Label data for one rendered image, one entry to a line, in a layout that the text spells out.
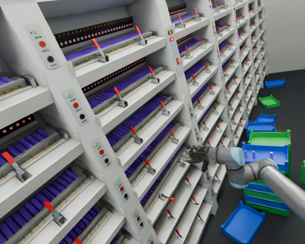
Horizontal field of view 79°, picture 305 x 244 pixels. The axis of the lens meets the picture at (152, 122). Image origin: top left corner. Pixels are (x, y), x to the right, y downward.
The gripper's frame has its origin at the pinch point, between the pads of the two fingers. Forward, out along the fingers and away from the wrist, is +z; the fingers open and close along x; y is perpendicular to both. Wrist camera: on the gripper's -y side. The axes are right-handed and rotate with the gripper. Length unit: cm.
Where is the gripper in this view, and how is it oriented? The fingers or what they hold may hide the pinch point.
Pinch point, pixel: (183, 158)
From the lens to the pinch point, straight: 122.3
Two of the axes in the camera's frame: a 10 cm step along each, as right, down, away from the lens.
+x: -5.4, 5.3, -6.5
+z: -7.2, 1.1, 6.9
